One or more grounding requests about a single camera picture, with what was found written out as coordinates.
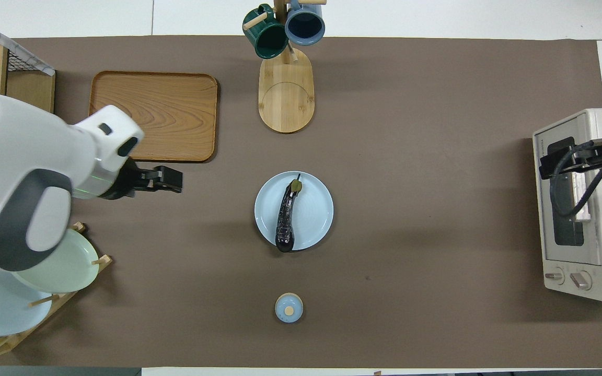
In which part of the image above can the wooden mug tree stand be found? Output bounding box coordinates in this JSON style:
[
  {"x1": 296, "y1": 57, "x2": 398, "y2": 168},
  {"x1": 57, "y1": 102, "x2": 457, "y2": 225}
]
[{"x1": 243, "y1": 0, "x2": 328, "y2": 134}]

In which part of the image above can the light green plate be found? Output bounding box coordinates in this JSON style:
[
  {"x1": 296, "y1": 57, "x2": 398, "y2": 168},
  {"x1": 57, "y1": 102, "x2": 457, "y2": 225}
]
[{"x1": 10, "y1": 228, "x2": 101, "y2": 294}]

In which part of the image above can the blue mug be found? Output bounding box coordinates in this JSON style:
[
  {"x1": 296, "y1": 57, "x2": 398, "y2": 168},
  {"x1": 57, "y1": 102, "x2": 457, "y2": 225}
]
[{"x1": 284, "y1": 0, "x2": 327, "y2": 46}]

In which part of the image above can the black cable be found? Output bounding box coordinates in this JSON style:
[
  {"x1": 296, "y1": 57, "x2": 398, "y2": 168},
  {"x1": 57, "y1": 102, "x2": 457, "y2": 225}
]
[{"x1": 549, "y1": 137, "x2": 602, "y2": 218}]

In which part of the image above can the wire mesh basket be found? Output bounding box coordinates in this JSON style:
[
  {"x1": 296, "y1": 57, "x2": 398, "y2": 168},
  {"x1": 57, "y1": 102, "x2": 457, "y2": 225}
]
[{"x1": 0, "y1": 13, "x2": 55, "y2": 77}]

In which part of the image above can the dark purple eggplant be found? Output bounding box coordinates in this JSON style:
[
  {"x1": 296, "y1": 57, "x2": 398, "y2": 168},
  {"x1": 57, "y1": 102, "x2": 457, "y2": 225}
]
[{"x1": 275, "y1": 173, "x2": 303, "y2": 254}]

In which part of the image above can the dark green mug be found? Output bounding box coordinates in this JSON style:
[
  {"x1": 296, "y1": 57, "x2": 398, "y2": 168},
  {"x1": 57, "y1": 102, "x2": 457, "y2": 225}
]
[{"x1": 242, "y1": 4, "x2": 290, "y2": 60}]

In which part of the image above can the wooden tray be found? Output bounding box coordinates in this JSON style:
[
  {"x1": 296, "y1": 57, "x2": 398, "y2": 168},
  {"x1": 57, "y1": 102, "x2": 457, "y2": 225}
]
[{"x1": 89, "y1": 70, "x2": 219, "y2": 164}]

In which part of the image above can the large light blue plate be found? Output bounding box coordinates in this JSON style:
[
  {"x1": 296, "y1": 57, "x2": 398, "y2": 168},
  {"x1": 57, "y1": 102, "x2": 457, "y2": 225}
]
[{"x1": 0, "y1": 266, "x2": 54, "y2": 337}]

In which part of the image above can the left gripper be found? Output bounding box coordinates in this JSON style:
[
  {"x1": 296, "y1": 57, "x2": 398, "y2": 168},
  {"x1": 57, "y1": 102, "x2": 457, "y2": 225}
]
[{"x1": 99, "y1": 156, "x2": 152, "y2": 201}]

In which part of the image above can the wooden plate rack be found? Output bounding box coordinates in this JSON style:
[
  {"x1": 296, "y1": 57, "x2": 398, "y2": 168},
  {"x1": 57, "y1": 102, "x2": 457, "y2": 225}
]
[{"x1": 0, "y1": 221, "x2": 113, "y2": 359}]

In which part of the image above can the cream toaster oven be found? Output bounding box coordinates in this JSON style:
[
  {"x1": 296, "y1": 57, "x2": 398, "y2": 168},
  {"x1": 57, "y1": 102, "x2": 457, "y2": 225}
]
[{"x1": 532, "y1": 108, "x2": 602, "y2": 303}]

